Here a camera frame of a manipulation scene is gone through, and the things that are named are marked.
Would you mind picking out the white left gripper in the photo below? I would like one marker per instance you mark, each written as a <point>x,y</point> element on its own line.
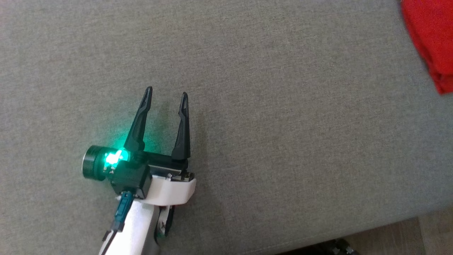
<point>171,187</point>

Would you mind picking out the red white basketball jersey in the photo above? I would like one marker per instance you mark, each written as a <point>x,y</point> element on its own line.
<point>435,35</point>

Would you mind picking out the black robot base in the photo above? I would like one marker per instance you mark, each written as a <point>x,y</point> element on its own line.
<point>332,248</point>

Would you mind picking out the grey fabric sofa seat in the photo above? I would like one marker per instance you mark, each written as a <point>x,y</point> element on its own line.
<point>283,141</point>

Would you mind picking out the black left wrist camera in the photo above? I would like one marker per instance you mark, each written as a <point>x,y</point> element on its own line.
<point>131,180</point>

